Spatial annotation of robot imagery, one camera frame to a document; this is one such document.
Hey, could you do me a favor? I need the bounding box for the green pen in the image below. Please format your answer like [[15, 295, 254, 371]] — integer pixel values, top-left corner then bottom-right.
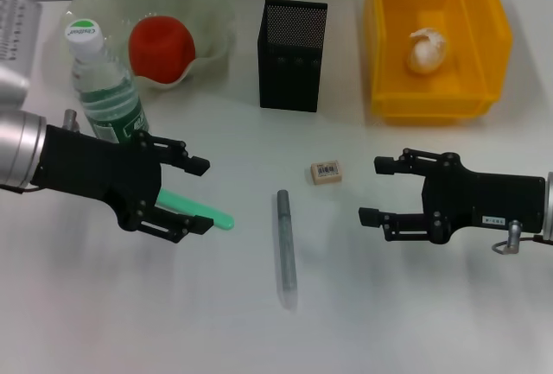
[[157, 187, 236, 232]]

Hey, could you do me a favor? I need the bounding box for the pale green glass fruit plate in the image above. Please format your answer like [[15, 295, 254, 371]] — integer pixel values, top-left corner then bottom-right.
[[67, 0, 237, 94]]

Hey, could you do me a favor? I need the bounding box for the orange fruit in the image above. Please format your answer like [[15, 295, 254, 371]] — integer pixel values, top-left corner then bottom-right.
[[128, 17, 196, 86]]

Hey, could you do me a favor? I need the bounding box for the white garlic bulb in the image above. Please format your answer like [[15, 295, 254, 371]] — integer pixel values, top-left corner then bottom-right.
[[404, 26, 448, 75]]

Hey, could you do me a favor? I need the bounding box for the clear green-label water bottle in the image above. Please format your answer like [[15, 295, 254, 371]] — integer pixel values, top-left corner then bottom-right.
[[64, 17, 150, 144]]

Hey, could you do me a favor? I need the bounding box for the black mesh pen holder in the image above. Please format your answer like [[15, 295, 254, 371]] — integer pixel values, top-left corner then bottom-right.
[[257, 0, 328, 114]]

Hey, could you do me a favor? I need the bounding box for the yellow plastic bin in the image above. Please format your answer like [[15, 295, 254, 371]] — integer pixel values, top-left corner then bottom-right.
[[365, 0, 515, 127]]

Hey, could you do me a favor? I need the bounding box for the silver plug with cable loop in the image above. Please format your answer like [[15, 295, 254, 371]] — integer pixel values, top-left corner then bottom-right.
[[492, 220, 553, 257]]

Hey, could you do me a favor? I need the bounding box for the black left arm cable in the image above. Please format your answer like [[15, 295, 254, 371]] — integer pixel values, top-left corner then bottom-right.
[[0, 182, 42, 196]]

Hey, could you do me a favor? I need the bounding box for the silver plug on left gripper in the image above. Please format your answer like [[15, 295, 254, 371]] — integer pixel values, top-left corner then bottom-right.
[[63, 108, 82, 133]]

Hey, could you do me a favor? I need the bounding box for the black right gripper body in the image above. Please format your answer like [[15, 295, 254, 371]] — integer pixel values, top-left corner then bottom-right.
[[421, 152, 546, 245]]

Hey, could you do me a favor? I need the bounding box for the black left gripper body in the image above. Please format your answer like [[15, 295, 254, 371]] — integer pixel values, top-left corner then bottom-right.
[[32, 125, 165, 232]]

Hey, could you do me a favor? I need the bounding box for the grey pen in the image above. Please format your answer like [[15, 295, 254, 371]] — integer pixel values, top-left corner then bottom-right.
[[274, 190, 300, 313]]

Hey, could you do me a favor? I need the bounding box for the beige eraser with barcode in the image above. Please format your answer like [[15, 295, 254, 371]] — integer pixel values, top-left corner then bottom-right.
[[309, 160, 346, 186]]

